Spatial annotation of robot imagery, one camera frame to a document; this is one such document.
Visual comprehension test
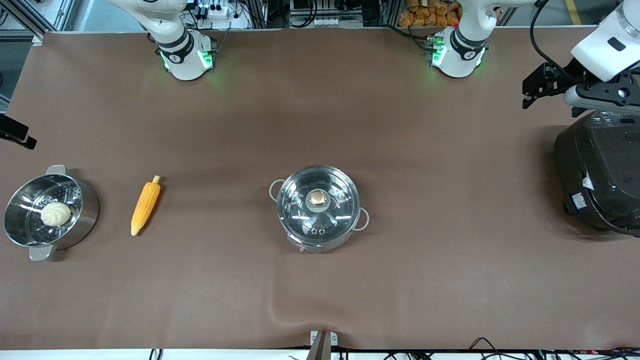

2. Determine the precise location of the black rice cooker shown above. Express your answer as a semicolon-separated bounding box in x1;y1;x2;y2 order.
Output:
553;111;640;237

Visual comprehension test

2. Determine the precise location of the steel cooking pot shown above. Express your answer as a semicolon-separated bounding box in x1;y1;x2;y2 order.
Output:
268;165;370;254

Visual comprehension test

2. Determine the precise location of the glass pot lid with knob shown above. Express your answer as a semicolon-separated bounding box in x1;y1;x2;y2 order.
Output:
276;165;361;245

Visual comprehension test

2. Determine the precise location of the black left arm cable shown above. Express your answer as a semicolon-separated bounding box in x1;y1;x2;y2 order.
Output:
530;0;577;77

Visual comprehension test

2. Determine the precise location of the black cables bundle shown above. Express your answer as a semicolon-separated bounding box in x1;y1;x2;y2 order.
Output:
380;337;640;360

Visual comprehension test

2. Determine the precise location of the yellow corn cob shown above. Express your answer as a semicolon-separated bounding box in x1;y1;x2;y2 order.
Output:
130;175;162;237

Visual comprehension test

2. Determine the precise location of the white power strip with plugs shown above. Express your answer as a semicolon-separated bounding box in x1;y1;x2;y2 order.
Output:
192;0;252;23

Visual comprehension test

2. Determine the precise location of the bag of orange snacks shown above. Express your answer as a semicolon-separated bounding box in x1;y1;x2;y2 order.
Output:
397;0;462;28

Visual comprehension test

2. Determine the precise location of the brown table mat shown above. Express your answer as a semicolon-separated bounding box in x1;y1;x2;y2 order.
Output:
0;27;640;351

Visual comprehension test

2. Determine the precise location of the aluminium frame profile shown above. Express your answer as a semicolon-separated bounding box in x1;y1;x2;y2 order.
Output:
0;0;77;32

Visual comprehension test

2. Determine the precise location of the white steamed bun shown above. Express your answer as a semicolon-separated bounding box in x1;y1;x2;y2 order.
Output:
40;201;72;228

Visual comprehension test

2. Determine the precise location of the grey metal table bracket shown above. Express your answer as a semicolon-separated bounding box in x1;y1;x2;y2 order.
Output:
306;330;339;360

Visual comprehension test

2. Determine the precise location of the steel steamer pot with handles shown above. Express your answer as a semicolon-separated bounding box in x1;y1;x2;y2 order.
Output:
3;165;101;262

